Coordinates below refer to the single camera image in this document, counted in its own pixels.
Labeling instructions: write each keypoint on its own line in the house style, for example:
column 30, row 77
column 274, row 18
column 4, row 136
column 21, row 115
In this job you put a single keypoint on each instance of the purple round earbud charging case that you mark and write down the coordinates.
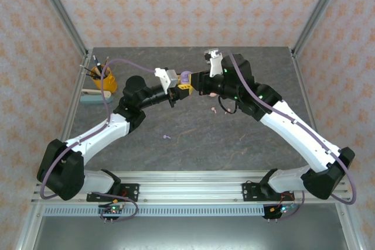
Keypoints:
column 184, row 78

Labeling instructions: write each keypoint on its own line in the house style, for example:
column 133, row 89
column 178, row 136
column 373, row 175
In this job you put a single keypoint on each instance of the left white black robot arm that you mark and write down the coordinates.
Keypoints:
column 96, row 133

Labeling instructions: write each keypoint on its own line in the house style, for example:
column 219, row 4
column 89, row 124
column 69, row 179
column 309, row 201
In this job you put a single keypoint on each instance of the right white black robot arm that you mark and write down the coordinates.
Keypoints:
column 299, row 136

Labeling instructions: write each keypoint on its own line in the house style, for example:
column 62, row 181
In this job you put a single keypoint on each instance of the yellow metal pen cup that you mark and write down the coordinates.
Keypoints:
column 109, row 84

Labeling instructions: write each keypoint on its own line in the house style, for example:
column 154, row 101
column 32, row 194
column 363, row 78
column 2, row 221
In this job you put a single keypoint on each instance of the yellow pencil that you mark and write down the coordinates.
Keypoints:
column 106, row 64

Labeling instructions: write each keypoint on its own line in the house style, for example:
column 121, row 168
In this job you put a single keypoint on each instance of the teal and beige eraser block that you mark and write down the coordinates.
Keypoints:
column 93, row 99

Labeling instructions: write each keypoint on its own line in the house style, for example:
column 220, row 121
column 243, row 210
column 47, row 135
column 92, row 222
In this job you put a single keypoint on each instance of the blue white capped pen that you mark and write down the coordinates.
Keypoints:
column 98, row 67

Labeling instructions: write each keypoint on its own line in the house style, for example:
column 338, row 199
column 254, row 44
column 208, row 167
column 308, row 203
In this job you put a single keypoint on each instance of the black pencil silver end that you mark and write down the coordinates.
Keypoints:
column 91, row 75
column 89, row 71

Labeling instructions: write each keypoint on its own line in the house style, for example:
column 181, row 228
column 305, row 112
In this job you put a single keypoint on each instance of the small control circuit board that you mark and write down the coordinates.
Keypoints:
column 112, row 209
column 282, row 210

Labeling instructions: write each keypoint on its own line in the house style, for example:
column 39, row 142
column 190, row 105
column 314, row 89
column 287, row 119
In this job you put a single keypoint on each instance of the grey metal shelf panel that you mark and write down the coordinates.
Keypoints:
column 190, row 232

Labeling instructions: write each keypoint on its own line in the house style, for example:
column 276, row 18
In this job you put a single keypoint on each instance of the aluminium table side rail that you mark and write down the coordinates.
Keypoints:
column 68, row 115
column 313, row 115

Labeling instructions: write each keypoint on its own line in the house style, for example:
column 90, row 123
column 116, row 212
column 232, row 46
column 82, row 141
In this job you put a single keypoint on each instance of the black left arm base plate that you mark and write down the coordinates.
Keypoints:
column 132, row 193

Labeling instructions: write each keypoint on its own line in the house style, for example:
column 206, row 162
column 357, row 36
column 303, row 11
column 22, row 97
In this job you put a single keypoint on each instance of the aluminium rail beam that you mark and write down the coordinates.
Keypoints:
column 190, row 191

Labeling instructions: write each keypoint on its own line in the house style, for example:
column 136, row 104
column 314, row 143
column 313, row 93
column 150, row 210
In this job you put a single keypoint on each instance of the aluminium frame post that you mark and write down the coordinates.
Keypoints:
column 59, row 7
column 320, row 7

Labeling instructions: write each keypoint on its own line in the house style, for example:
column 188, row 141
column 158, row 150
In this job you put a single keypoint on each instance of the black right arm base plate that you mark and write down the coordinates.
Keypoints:
column 249, row 193

